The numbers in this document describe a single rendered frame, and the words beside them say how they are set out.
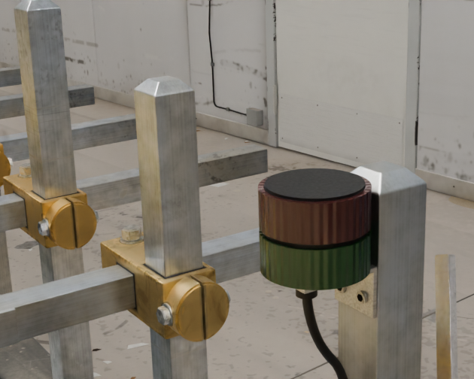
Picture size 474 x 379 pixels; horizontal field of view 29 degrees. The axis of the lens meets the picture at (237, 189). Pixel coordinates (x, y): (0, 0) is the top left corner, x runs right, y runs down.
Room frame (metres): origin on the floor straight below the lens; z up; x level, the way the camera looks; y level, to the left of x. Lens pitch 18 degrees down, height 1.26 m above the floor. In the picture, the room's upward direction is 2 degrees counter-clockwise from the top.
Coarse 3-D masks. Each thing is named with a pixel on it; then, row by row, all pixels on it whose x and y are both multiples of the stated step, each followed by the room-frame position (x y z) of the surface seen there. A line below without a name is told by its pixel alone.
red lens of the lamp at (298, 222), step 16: (368, 192) 0.45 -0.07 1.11; (272, 208) 0.45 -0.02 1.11; (288, 208) 0.44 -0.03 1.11; (304, 208) 0.44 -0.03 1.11; (320, 208) 0.44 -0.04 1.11; (336, 208) 0.44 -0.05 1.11; (352, 208) 0.44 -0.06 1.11; (368, 208) 0.45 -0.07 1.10; (272, 224) 0.45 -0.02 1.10; (288, 224) 0.44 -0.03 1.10; (304, 224) 0.44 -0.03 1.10; (320, 224) 0.44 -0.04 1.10; (336, 224) 0.44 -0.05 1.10; (352, 224) 0.44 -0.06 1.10; (368, 224) 0.45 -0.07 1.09; (288, 240) 0.44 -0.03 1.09; (304, 240) 0.44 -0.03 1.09; (320, 240) 0.44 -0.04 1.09; (336, 240) 0.44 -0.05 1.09
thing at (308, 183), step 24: (312, 168) 0.49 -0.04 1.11; (288, 192) 0.45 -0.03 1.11; (312, 192) 0.45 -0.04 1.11; (336, 192) 0.45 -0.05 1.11; (360, 192) 0.45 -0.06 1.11; (360, 288) 0.47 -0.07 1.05; (312, 312) 0.46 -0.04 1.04; (360, 312) 0.48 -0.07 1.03; (312, 336) 0.46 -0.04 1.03; (336, 360) 0.47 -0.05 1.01
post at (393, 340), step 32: (384, 192) 0.47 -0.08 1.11; (416, 192) 0.48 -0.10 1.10; (384, 224) 0.47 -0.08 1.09; (416, 224) 0.48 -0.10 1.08; (384, 256) 0.47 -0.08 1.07; (416, 256) 0.48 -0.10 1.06; (384, 288) 0.47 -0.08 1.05; (416, 288) 0.48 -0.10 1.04; (352, 320) 0.49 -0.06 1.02; (384, 320) 0.47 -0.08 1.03; (416, 320) 0.48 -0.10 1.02; (352, 352) 0.49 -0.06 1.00; (384, 352) 0.47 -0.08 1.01; (416, 352) 0.48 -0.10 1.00
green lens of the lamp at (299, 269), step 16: (368, 240) 0.45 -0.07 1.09; (272, 256) 0.45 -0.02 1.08; (288, 256) 0.44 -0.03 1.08; (304, 256) 0.44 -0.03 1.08; (320, 256) 0.44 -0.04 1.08; (336, 256) 0.44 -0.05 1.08; (352, 256) 0.44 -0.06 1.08; (368, 256) 0.45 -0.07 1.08; (272, 272) 0.45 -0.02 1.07; (288, 272) 0.44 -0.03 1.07; (304, 272) 0.44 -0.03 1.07; (320, 272) 0.44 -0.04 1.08; (336, 272) 0.44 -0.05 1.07; (352, 272) 0.44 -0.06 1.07; (368, 272) 0.45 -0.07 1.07; (304, 288) 0.44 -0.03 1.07; (320, 288) 0.44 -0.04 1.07; (336, 288) 0.44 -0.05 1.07
